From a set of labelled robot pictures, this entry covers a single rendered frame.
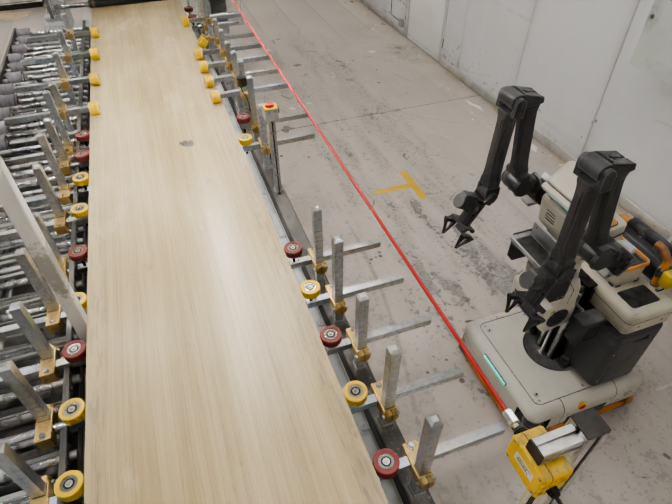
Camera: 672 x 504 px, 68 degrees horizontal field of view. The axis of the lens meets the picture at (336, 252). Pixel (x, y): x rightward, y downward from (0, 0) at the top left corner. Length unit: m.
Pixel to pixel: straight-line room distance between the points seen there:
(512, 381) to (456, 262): 1.14
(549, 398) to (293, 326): 1.31
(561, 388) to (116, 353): 1.96
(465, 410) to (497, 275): 1.06
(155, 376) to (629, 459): 2.21
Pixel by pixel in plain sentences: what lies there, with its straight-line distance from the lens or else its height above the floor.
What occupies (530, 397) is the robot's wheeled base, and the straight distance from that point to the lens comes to 2.58.
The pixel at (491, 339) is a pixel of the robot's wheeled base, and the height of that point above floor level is 0.28.
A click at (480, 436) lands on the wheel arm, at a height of 0.85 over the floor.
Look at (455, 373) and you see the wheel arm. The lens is 1.88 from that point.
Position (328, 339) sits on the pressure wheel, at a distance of 1.82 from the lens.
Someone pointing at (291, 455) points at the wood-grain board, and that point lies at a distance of 1.61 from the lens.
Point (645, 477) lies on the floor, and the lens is 2.93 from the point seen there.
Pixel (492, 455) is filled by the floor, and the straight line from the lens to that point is 2.70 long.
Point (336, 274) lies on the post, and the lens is 1.90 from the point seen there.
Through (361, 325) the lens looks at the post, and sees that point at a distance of 1.76.
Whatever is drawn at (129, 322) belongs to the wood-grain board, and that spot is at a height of 0.90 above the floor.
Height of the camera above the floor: 2.36
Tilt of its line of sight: 43 degrees down
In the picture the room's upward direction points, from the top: straight up
